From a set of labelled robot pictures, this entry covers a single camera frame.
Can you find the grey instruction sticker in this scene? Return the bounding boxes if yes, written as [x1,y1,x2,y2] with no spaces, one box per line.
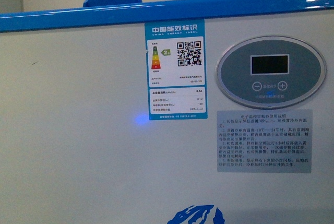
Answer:
[217,109,313,173]

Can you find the blue penguin decal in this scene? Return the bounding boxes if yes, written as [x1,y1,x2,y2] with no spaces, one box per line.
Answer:
[167,205,225,224]

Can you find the oval grey control panel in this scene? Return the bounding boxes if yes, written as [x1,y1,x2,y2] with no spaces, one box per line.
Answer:
[216,36,326,110]

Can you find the white blue chest freezer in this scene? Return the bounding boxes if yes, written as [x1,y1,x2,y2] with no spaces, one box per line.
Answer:
[1,0,333,223]

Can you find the blue energy label sticker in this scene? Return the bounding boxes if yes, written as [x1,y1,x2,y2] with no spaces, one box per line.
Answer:
[145,20,208,120]

